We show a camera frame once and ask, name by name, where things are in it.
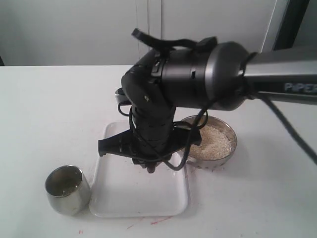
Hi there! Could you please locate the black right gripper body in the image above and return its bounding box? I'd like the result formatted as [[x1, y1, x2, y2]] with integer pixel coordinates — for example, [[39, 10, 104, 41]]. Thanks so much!
[[98, 128, 201, 171]]

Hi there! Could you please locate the steel bowl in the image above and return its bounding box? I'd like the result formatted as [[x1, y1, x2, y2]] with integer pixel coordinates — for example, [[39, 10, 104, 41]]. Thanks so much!
[[187, 116, 237, 170]]

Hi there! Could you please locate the stainless steel cup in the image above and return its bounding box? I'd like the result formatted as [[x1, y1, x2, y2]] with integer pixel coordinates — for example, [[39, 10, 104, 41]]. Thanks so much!
[[45, 165, 92, 216]]

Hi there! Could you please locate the white uncooked rice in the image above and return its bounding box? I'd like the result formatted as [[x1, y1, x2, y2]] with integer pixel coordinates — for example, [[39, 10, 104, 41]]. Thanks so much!
[[189, 125, 231, 161]]

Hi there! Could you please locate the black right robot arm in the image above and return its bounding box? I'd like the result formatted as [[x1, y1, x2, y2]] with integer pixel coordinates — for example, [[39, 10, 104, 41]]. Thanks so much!
[[98, 42, 317, 173]]

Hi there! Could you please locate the white rectangular plastic tray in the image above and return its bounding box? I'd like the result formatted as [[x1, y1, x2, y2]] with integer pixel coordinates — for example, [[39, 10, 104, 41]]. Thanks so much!
[[88, 120, 191, 218]]

